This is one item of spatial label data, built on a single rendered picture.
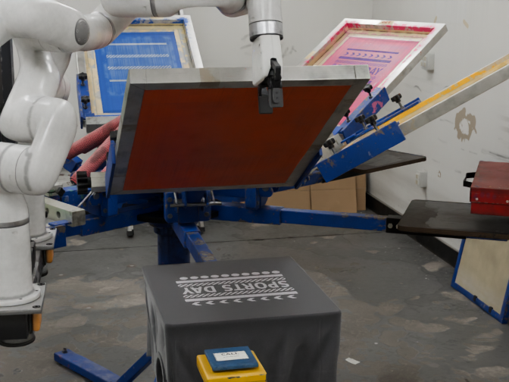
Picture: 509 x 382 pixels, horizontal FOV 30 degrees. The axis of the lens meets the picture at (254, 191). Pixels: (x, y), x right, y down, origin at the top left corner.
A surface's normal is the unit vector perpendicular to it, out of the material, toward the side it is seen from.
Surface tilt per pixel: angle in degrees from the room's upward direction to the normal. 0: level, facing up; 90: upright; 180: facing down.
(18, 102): 41
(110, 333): 0
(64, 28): 94
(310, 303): 0
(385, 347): 0
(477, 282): 77
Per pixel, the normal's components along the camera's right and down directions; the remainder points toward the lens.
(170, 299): 0.00, -0.97
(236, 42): 0.23, 0.22
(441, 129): -0.97, 0.04
